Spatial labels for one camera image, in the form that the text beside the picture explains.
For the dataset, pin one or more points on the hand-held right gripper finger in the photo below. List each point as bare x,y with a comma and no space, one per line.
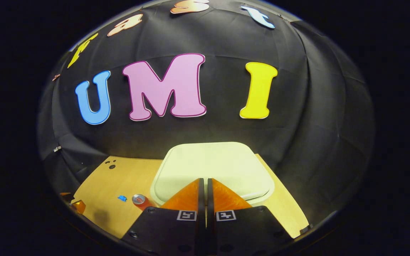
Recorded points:
201,202
209,202

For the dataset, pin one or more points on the pale green desktop garbage bin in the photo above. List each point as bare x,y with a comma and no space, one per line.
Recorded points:
212,160

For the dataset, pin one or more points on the blue paper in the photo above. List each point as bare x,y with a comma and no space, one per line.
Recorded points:
122,198

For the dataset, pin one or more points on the red pop can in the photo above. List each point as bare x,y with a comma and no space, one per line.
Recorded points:
141,203

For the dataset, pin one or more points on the red cloth clip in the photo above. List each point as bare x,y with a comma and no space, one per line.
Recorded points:
56,76

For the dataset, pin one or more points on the black backdrop cloth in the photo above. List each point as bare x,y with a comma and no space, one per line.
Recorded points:
222,89

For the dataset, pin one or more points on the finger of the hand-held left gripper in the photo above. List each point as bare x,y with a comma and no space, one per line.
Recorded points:
66,195
79,207

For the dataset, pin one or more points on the wooden desktop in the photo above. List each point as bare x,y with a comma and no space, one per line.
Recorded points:
119,177

